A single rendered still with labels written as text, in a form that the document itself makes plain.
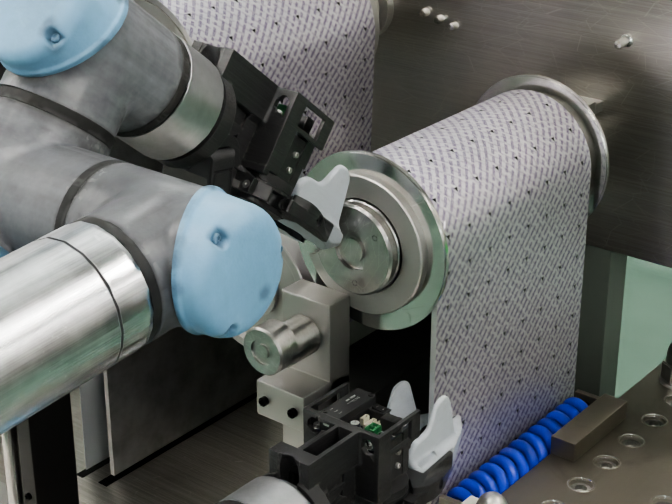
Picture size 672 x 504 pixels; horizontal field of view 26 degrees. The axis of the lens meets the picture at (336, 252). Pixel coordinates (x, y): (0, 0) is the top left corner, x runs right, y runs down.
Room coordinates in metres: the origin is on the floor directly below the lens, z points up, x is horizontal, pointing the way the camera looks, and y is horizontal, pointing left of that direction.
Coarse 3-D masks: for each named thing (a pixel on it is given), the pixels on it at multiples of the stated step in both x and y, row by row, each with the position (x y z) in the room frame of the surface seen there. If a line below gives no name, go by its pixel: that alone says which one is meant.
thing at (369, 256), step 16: (352, 208) 1.03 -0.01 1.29; (368, 208) 1.03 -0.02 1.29; (352, 224) 1.03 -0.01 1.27; (368, 224) 1.02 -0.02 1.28; (384, 224) 1.02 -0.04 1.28; (352, 240) 1.03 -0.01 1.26; (368, 240) 1.02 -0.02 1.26; (384, 240) 1.01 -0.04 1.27; (320, 256) 1.05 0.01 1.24; (336, 256) 1.04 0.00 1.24; (352, 256) 1.03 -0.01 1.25; (368, 256) 1.02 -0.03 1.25; (384, 256) 1.01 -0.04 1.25; (400, 256) 1.01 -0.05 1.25; (336, 272) 1.04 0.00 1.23; (352, 272) 1.03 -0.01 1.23; (368, 272) 1.02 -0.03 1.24; (384, 272) 1.01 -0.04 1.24; (352, 288) 1.03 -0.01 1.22; (368, 288) 1.02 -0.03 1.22
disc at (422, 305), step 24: (312, 168) 1.08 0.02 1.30; (360, 168) 1.05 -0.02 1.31; (384, 168) 1.03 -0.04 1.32; (408, 192) 1.02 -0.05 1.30; (432, 216) 1.01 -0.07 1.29; (432, 240) 1.01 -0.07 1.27; (312, 264) 1.08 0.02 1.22; (432, 264) 1.00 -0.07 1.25; (432, 288) 1.00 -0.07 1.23; (360, 312) 1.05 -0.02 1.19; (408, 312) 1.02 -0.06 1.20
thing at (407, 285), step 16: (352, 176) 1.04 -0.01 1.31; (368, 176) 1.04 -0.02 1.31; (352, 192) 1.04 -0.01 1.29; (368, 192) 1.03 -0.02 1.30; (384, 192) 1.02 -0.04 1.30; (384, 208) 1.02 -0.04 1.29; (400, 208) 1.01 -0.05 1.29; (400, 224) 1.01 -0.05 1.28; (416, 224) 1.01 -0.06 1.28; (400, 240) 1.01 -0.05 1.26; (416, 240) 1.00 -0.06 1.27; (416, 256) 1.00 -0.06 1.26; (320, 272) 1.06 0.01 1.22; (400, 272) 1.01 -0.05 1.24; (416, 272) 1.00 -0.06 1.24; (336, 288) 1.05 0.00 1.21; (384, 288) 1.03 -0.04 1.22; (400, 288) 1.01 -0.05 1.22; (416, 288) 1.00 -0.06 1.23; (352, 304) 1.04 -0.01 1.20; (368, 304) 1.03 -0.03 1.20; (384, 304) 1.02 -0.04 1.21; (400, 304) 1.01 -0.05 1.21
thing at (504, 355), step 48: (576, 240) 1.18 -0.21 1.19; (480, 288) 1.06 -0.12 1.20; (528, 288) 1.12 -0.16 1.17; (576, 288) 1.19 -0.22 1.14; (432, 336) 1.01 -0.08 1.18; (480, 336) 1.06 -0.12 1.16; (528, 336) 1.12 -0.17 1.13; (576, 336) 1.19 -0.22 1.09; (432, 384) 1.01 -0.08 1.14; (480, 384) 1.06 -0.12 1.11; (528, 384) 1.13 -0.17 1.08; (480, 432) 1.07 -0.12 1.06
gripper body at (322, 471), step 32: (320, 416) 0.93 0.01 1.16; (352, 416) 0.94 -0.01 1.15; (384, 416) 0.94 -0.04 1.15; (416, 416) 0.93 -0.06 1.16; (288, 448) 0.88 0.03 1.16; (320, 448) 0.90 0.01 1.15; (352, 448) 0.90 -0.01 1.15; (384, 448) 0.90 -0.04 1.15; (288, 480) 0.89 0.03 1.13; (320, 480) 0.87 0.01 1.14; (352, 480) 0.91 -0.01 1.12; (384, 480) 0.90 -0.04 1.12
